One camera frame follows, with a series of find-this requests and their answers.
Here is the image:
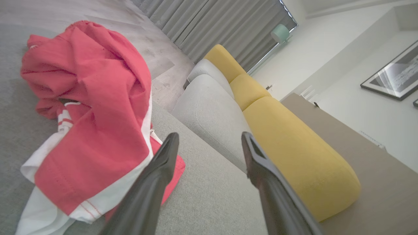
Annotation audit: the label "short yellow sofa backrest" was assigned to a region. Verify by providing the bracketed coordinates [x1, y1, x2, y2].
[230, 73, 272, 111]

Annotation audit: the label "grey pleated curtain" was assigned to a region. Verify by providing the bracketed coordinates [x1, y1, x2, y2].
[131, 0, 298, 73]

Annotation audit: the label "white upright slats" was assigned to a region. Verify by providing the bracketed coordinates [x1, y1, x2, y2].
[300, 86, 318, 102]

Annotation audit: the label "small grey sofa seat cushion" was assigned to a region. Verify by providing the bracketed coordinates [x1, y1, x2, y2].
[187, 59, 235, 98]

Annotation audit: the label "small black framed picture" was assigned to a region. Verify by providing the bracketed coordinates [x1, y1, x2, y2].
[360, 41, 418, 101]

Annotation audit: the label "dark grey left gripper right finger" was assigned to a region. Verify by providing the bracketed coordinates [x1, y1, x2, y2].
[241, 132, 324, 235]

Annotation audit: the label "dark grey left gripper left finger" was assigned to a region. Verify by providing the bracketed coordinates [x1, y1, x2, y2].
[100, 132, 180, 235]

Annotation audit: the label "taupe low partition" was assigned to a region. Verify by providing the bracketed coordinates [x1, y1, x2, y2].
[281, 93, 418, 235]

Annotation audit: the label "white flat device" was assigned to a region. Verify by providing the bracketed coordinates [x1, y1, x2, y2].
[359, 131, 387, 151]

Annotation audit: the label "mint shade floor lamp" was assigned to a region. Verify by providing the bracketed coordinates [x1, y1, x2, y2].
[270, 24, 292, 45]

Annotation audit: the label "red and white garment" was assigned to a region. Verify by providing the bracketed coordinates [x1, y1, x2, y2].
[15, 20, 186, 235]

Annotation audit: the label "yellow sofa end backrest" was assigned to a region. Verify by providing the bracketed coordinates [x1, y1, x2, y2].
[204, 44, 247, 84]

